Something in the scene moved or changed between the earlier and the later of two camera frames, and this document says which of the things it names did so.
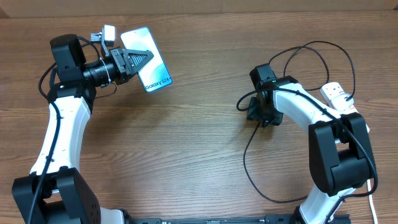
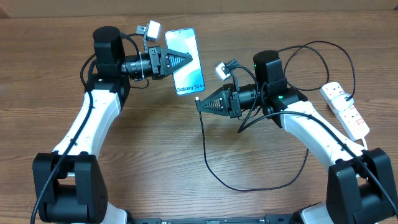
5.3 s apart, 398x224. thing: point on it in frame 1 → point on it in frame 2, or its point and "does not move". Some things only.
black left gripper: [122, 60] → [160, 61]
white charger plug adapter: [339, 102] does not move
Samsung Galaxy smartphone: [156, 74] → [189, 79]
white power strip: [330, 89] does not move
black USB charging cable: [250, 182] → [301, 47]
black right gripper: [254, 115] → [234, 109]
